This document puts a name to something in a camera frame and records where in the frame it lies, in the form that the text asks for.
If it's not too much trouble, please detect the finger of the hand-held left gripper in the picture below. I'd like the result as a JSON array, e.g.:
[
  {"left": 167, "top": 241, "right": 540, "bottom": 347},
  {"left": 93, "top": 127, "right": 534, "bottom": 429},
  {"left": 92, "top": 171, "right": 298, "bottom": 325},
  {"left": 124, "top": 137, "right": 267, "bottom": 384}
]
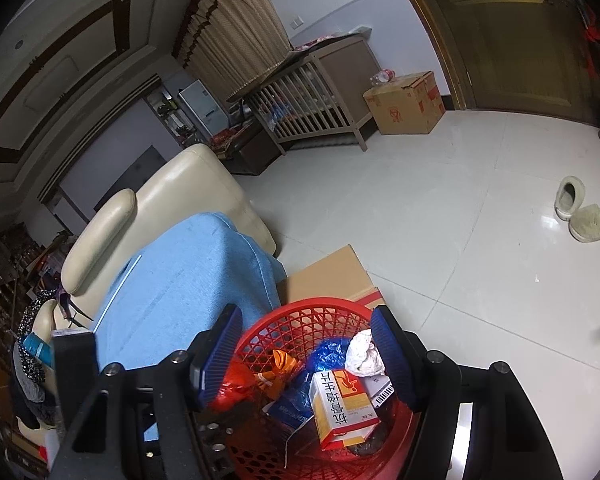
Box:
[{"left": 51, "top": 329, "right": 100, "bottom": 441}]

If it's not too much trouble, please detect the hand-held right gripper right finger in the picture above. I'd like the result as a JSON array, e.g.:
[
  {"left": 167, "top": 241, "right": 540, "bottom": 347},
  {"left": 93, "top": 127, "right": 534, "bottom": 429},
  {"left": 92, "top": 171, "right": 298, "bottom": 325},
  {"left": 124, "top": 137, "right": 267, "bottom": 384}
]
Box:
[{"left": 370, "top": 304, "right": 563, "bottom": 480}]

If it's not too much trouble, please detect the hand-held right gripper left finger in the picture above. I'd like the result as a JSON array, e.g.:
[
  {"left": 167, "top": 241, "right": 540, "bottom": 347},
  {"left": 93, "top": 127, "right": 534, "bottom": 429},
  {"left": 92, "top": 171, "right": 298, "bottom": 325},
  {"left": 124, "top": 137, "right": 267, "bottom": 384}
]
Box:
[{"left": 50, "top": 304, "right": 244, "bottom": 480}]

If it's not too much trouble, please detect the white tissue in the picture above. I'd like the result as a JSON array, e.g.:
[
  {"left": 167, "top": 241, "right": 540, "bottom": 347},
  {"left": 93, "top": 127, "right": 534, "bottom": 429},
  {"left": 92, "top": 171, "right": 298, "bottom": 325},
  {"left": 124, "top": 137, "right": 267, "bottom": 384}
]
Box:
[{"left": 345, "top": 330, "right": 386, "bottom": 377}]

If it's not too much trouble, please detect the small white box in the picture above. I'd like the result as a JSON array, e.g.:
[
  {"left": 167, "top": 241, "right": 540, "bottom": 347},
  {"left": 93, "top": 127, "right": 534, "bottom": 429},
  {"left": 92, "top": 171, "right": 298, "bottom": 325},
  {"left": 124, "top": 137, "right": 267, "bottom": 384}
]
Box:
[{"left": 362, "top": 374, "right": 396, "bottom": 408}]

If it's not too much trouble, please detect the red plastic bag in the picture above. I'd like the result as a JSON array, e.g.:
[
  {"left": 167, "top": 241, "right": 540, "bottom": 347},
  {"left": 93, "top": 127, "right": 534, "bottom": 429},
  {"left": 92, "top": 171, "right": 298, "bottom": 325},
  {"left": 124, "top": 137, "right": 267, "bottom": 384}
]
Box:
[{"left": 210, "top": 360, "right": 261, "bottom": 413}]

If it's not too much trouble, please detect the orange snack wrapper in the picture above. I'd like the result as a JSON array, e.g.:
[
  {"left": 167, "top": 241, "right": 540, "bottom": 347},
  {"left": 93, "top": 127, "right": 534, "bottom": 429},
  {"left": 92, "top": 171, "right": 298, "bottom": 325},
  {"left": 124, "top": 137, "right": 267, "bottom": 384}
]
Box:
[{"left": 252, "top": 347, "right": 303, "bottom": 401}]

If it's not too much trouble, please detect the blue plastic bag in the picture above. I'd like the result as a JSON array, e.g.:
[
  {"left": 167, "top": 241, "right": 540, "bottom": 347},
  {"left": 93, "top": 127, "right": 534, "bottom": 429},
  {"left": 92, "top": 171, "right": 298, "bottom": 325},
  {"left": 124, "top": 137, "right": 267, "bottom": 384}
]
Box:
[{"left": 305, "top": 337, "right": 353, "bottom": 376}]

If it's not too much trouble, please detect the red and white carton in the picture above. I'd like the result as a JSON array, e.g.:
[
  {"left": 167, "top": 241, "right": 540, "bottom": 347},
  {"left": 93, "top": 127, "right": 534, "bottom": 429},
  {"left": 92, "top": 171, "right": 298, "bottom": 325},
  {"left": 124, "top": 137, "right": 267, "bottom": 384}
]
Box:
[{"left": 309, "top": 367, "right": 381, "bottom": 449}]

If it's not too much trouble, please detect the red plastic basket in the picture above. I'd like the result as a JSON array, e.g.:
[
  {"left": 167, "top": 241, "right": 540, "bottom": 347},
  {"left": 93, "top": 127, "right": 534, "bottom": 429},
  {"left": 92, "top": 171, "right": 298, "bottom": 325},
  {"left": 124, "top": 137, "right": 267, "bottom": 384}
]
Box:
[{"left": 220, "top": 297, "right": 431, "bottom": 480}]

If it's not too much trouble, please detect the blue toothpaste box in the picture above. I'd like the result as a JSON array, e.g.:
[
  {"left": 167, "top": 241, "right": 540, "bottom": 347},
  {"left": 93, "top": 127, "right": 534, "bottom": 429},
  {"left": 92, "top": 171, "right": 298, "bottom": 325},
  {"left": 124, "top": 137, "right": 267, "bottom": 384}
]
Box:
[{"left": 265, "top": 385, "right": 316, "bottom": 431}]

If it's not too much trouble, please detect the dark floral cloth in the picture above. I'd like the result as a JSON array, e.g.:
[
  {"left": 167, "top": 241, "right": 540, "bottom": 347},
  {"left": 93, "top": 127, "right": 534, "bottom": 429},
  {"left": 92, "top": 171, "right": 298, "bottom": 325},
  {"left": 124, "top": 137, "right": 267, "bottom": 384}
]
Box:
[{"left": 12, "top": 300, "right": 48, "bottom": 386}]

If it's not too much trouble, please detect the grey knitted cloth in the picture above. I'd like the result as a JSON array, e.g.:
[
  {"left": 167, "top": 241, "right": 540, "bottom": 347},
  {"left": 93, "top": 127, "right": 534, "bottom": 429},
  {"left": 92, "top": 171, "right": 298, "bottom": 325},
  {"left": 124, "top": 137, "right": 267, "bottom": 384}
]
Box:
[{"left": 10, "top": 375, "right": 61, "bottom": 428}]

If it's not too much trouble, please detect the thin white rod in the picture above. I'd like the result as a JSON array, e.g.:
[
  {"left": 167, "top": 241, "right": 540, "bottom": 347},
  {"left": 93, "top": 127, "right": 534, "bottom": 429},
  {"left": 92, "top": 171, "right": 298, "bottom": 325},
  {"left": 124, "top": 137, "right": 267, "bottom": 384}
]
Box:
[{"left": 92, "top": 255, "right": 143, "bottom": 333}]

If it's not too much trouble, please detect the flat cardboard sheet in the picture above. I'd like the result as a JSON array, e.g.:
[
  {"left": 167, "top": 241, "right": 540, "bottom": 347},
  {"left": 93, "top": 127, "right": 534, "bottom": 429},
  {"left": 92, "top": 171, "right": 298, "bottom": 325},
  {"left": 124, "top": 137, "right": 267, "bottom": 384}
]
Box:
[{"left": 277, "top": 244, "right": 388, "bottom": 311}]

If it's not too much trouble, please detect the dark cluttered shelf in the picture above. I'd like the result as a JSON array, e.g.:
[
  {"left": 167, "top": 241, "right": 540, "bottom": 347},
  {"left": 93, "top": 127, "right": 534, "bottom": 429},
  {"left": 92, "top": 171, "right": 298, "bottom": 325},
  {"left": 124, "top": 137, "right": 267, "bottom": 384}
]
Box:
[{"left": 0, "top": 222, "right": 76, "bottom": 480}]

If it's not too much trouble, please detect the cream leather sofa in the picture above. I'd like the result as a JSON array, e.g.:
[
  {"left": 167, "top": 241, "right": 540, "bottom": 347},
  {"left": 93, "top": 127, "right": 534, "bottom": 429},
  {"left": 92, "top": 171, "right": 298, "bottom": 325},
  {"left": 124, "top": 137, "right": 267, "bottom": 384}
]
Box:
[{"left": 27, "top": 143, "right": 278, "bottom": 431}]

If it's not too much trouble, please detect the black television screen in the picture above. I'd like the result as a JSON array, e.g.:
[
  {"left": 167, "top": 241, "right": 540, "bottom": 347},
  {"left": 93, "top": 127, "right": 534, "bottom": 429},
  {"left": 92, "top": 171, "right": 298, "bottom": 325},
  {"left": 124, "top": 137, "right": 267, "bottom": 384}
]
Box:
[{"left": 94, "top": 145, "right": 170, "bottom": 211}]

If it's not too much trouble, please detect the dark television cabinet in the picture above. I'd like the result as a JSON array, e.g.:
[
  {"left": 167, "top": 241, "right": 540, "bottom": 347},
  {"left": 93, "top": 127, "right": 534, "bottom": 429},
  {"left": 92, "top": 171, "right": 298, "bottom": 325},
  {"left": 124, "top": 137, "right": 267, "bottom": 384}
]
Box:
[{"left": 212, "top": 122, "right": 286, "bottom": 177}]

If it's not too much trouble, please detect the beige fuzzy slipper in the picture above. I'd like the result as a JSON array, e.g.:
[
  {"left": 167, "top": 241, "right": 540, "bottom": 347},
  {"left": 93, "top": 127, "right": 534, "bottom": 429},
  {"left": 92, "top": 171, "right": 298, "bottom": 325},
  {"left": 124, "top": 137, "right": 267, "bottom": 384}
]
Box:
[
  {"left": 554, "top": 176, "right": 587, "bottom": 220},
  {"left": 569, "top": 204, "right": 600, "bottom": 244}
]

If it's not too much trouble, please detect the metal shelf rack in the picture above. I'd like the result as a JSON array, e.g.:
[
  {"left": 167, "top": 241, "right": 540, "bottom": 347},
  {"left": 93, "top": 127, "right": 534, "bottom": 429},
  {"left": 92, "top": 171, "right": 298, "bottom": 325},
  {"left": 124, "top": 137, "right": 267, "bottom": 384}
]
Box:
[{"left": 147, "top": 87, "right": 201, "bottom": 148}]

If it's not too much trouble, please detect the white refrigerator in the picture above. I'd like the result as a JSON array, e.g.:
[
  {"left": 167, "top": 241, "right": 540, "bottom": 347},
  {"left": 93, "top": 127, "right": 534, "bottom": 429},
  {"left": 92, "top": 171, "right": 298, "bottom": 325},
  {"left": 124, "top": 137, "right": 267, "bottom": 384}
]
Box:
[{"left": 177, "top": 80, "right": 229, "bottom": 138}]

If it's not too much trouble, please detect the printed cardboard box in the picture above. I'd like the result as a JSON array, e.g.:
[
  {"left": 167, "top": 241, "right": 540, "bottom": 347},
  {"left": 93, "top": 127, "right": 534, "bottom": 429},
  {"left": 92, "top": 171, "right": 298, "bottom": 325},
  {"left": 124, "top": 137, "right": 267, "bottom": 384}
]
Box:
[{"left": 363, "top": 71, "right": 446, "bottom": 136}]

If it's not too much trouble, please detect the wooden baby crib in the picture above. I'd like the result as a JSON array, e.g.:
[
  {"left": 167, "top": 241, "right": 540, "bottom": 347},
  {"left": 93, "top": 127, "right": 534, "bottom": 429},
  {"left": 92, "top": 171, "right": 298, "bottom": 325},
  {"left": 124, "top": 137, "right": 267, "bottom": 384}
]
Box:
[{"left": 227, "top": 32, "right": 383, "bottom": 156}]

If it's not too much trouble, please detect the beige curtain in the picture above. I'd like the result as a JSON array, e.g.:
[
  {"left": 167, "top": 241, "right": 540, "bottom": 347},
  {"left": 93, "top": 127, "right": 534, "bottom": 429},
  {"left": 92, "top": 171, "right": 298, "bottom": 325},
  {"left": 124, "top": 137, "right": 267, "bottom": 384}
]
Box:
[{"left": 172, "top": 0, "right": 293, "bottom": 103}]

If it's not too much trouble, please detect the wooden door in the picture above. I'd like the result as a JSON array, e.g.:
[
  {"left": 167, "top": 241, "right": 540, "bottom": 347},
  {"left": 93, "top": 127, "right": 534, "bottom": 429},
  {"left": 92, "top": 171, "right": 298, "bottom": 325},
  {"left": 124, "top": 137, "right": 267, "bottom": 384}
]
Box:
[{"left": 385, "top": 0, "right": 600, "bottom": 126}]

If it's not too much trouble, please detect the purple strap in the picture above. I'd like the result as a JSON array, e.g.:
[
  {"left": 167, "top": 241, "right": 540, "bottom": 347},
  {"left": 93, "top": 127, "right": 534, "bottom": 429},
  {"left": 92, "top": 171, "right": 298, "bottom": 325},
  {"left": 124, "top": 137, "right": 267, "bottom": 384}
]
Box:
[{"left": 55, "top": 287, "right": 98, "bottom": 323}]

